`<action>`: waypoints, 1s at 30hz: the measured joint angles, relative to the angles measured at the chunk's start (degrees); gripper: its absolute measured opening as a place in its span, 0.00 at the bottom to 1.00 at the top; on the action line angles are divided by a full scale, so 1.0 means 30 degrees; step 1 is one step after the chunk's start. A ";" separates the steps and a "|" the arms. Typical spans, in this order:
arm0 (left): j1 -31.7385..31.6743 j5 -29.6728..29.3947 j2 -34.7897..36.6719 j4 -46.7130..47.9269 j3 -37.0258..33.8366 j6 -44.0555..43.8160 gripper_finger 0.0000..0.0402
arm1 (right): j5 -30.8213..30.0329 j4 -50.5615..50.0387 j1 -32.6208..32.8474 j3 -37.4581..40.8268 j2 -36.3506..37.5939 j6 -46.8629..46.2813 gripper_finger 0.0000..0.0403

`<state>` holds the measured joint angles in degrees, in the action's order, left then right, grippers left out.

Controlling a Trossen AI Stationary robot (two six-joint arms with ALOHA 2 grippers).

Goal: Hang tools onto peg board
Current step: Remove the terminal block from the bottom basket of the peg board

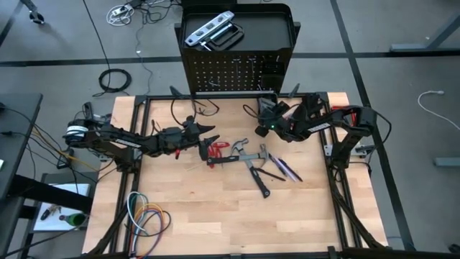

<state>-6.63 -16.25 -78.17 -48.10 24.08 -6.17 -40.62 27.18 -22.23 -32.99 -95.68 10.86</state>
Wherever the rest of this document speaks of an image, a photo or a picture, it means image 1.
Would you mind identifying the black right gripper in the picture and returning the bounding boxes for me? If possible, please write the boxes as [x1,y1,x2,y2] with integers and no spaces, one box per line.
[259,101,296,140]

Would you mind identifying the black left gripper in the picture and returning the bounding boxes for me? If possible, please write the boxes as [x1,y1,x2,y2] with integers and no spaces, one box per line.
[159,115,221,153]

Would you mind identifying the clear safety glasses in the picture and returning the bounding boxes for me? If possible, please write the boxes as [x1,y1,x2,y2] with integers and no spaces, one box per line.
[149,119,165,138]
[193,97,221,117]

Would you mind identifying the grey hammer black handle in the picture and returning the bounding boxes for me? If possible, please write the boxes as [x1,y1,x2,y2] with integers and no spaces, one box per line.
[206,143,270,168]
[231,137,272,199]

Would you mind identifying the black pen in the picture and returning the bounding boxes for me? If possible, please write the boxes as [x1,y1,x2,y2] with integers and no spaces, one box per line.
[256,167,288,182]
[268,154,289,178]
[279,158,304,183]

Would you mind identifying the black C-clamp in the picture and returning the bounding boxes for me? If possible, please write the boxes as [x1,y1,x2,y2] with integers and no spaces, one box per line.
[199,21,244,52]

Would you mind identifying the grey spirit level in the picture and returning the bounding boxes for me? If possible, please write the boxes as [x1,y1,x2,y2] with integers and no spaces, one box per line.
[184,10,235,47]

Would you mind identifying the black open bin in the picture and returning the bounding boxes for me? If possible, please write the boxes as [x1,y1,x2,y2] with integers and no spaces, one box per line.
[256,92,280,118]

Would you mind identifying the black pegboard box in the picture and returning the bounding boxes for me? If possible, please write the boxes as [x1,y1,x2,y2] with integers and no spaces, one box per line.
[259,63,285,91]

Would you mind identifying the black pegboard tool cart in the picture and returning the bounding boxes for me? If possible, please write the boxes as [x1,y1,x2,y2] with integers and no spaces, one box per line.
[169,2,301,99]

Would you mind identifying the red-rimmed black tray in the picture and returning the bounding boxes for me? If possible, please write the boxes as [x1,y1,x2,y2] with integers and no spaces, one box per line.
[331,104,358,126]

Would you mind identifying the black power adapter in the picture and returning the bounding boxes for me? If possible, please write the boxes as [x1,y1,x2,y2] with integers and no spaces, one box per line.
[83,101,96,129]

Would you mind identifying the long grey desk foot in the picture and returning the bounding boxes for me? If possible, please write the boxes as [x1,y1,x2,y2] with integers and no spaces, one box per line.
[390,16,460,53]

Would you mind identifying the green bottle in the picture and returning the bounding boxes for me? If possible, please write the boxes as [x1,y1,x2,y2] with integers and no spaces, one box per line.
[59,212,89,227]

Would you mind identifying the black diagonal desk beam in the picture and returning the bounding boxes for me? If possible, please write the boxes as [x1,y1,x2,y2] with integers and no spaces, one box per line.
[10,173,95,214]

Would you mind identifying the black marker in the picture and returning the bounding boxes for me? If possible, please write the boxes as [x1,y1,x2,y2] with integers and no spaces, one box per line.
[40,205,63,222]

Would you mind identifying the short grey desk foot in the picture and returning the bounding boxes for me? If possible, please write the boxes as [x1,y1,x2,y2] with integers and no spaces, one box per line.
[433,157,460,168]

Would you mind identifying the white sheet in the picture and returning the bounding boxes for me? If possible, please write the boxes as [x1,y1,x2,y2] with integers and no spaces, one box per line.
[34,183,91,231]

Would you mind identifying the black side table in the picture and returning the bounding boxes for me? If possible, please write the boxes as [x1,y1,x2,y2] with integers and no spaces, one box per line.
[0,92,44,201]

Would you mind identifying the black chair base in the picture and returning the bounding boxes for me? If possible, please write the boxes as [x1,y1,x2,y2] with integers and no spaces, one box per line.
[19,0,46,25]

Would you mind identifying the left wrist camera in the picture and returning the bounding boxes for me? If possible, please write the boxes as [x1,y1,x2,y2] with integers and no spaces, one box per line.
[198,142,211,162]

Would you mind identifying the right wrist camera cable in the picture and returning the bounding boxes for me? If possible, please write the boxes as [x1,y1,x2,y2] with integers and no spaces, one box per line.
[242,103,265,122]

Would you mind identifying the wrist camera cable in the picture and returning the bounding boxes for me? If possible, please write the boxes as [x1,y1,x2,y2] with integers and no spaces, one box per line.
[170,96,197,127]
[242,103,265,122]

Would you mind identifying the black angled bracket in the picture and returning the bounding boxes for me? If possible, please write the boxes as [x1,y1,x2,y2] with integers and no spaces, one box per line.
[298,92,330,119]

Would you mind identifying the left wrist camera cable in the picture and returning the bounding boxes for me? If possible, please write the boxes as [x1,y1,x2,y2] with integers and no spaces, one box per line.
[170,96,197,127]

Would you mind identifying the black aluminium table frame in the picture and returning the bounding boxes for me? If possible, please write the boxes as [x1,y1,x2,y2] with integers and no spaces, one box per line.
[84,91,391,259]

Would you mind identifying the yellow cable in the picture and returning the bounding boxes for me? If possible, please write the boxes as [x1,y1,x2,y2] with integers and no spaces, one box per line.
[133,202,165,231]

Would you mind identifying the thin black cable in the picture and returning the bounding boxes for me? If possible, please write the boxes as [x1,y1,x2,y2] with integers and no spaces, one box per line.
[124,211,173,238]

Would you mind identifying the orange cable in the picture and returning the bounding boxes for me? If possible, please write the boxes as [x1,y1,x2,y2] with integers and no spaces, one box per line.
[132,204,167,259]

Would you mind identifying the blue cable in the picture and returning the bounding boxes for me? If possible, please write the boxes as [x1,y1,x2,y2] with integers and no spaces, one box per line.
[131,210,163,259]

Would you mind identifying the green cable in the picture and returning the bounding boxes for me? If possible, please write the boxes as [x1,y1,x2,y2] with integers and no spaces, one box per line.
[129,194,150,237]

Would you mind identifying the coiled black floor cable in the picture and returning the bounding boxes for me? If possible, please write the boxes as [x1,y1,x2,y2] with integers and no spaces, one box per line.
[92,68,132,98]

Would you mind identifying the white cable bundle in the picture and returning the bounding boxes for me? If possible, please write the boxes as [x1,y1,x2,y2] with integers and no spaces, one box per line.
[106,4,135,27]

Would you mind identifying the white floor cable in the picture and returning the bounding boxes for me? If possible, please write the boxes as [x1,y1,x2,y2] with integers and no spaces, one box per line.
[418,90,460,131]

